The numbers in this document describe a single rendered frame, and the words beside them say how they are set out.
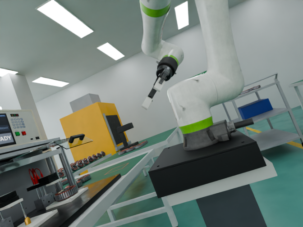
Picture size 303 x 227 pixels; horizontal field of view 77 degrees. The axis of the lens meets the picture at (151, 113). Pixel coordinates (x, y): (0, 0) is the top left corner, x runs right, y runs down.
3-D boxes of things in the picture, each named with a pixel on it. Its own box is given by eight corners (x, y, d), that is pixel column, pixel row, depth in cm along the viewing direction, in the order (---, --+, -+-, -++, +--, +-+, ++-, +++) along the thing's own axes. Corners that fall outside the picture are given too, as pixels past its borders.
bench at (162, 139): (191, 159, 397) (178, 126, 402) (191, 201, 217) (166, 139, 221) (144, 175, 420) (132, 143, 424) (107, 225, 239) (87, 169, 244)
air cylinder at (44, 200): (55, 202, 105) (51, 192, 105) (44, 208, 97) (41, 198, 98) (48, 204, 106) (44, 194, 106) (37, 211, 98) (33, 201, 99)
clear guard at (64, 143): (93, 141, 112) (89, 131, 112) (66, 149, 88) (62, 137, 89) (48, 159, 118) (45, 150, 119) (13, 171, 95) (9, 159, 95)
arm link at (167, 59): (182, 64, 94) (173, 76, 101) (162, 51, 93) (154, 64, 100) (179, 70, 90) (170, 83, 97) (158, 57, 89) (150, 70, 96)
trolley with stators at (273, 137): (276, 138, 321) (252, 83, 327) (313, 151, 222) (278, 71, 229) (241, 150, 333) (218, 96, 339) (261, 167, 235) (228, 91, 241)
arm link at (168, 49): (189, 46, 101) (181, 62, 110) (167, 37, 102) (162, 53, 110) (182, 60, 92) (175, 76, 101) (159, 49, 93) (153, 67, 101)
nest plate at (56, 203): (88, 188, 104) (87, 186, 104) (71, 201, 90) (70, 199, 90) (66, 196, 107) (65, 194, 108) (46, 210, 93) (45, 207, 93)
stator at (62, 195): (83, 188, 103) (80, 182, 103) (68, 198, 92) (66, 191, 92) (66, 194, 106) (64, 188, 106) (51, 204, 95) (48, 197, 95)
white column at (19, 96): (70, 201, 460) (25, 75, 481) (57, 211, 416) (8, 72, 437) (53, 206, 471) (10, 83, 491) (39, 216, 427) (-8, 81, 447)
